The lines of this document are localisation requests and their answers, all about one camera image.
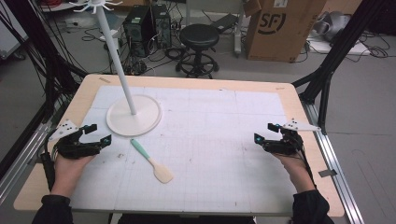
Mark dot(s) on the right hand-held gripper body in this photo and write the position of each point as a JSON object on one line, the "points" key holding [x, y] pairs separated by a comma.
{"points": [[288, 140]]}

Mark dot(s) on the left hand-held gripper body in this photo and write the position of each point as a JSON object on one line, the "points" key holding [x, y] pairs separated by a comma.
{"points": [[72, 148]]}

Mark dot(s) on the white hook stand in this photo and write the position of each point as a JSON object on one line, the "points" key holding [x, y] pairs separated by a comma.
{"points": [[130, 109]]}

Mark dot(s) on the person's left hand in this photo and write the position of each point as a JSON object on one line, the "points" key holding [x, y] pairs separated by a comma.
{"points": [[69, 167]]}

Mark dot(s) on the person's right hand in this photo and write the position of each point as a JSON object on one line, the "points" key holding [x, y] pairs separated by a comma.
{"points": [[294, 169]]}

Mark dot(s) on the grey tape piece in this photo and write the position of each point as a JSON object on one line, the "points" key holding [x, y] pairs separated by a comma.
{"points": [[327, 173]]}

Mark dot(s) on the white grid mat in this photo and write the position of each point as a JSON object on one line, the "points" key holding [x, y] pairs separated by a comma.
{"points": [[186, 149]]}

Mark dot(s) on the brown cardboard box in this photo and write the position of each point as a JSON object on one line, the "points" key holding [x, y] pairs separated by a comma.
{"points": [[280, 28]]}

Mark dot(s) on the black computer tower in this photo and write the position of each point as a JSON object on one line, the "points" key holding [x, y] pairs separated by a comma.
{"points": [[138, 34], [162, 26]]}

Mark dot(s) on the black round stool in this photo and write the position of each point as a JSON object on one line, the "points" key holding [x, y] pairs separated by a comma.
{"points": [[198, 46]]}

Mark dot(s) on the grey plastic bag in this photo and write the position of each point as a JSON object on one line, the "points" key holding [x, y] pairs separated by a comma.
{"points": [[331, 25]]}

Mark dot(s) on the aluminium rail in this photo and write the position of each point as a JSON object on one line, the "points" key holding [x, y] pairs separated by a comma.
{"points": [[21, 165], [333, 165]]}

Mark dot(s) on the black metal frame stand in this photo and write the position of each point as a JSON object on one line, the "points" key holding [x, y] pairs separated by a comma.
{"points": [[46, 56], [333, 62]]}

